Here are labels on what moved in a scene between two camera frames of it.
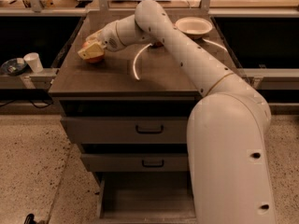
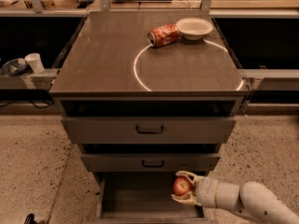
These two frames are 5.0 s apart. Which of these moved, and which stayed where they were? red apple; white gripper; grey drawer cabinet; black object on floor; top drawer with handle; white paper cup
Moved: red apple; white gripper
Stayed: white paper cup; grey drawer cabinet; top drawer with handle; black object on floor
